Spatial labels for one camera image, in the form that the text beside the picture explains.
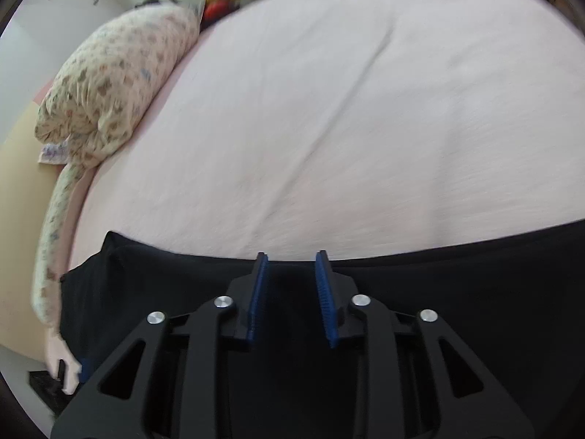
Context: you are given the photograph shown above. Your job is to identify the black pants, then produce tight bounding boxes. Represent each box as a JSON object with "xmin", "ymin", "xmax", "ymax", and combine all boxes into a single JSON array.
[{"xmin": 58, "ymin": 224, "xmax": 585, "ymax": 439}]

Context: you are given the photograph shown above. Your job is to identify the rolled floral quilt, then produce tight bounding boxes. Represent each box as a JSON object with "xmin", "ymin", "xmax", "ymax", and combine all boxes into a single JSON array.
[{"xmin": 35, "ymin": 2, "xmax": 201, "ymax": 170}]

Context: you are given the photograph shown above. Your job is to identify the cream headboard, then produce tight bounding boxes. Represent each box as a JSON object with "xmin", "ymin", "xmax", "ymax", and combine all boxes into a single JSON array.
[{"xmin": 0, "ymin": 80, "xmax": 62, "ymax": 357}]

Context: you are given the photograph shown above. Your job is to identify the red plush toy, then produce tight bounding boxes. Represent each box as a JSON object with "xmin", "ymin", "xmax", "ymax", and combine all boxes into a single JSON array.
[{"xmin": 203, "ymin": 0, "xmax": 235, "ymax": 21}]

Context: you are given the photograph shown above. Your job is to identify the floral pillow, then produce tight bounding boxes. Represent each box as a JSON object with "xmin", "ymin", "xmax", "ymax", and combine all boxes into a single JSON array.
[{"xmin": 31, "ymin": 160, "xmax": 87, "ymax": 330}]

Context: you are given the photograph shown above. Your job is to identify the person's left hand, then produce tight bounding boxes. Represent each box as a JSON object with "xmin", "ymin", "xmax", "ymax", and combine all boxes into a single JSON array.
[{"xmin": 46, "ymin": 327, "xmax": 84, "ymax": 395}]

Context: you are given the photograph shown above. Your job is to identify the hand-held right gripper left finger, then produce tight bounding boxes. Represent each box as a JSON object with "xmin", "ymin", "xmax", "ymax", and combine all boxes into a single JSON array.
[{"xmin": 51, "ymin": 252, "xmax": 269, "ymax": 439}]

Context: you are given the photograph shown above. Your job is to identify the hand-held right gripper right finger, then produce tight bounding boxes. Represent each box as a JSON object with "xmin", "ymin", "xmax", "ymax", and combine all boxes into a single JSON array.
[{"xmin": 315, "ymin": 250, "xmax": 535, "ymax": 439}]

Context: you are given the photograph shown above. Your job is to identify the purple print pillow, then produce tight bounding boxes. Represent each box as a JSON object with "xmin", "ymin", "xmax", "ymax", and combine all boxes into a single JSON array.
[{"xmin": 39, "ymin": 142, "xmax": 69, "ymax": 164}]

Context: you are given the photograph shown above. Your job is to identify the pink fleece blanket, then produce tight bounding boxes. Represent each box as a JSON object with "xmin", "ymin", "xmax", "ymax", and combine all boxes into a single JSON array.
[{"xmin": 68, "ymin": 0, "xmax": 585, "ymax": 279}]

